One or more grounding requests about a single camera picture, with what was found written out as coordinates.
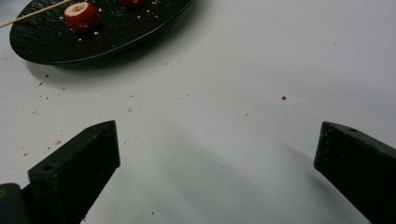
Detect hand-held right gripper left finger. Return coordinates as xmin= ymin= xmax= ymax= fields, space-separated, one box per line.
xmin=27 ymin=119 xmax=121 ymax=224

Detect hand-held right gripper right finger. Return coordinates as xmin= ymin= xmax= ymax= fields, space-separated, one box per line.
xmin=313 ymin=120 xmax=396 ymax=224

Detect black round textured plate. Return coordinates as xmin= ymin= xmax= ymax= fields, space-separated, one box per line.
xmin=8 ymin=0 xmax=195 ymax=66

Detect thin wooden skewer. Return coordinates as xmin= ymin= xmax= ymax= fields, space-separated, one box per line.
xmin=0 ymin=0 xmax=73 ymax=29

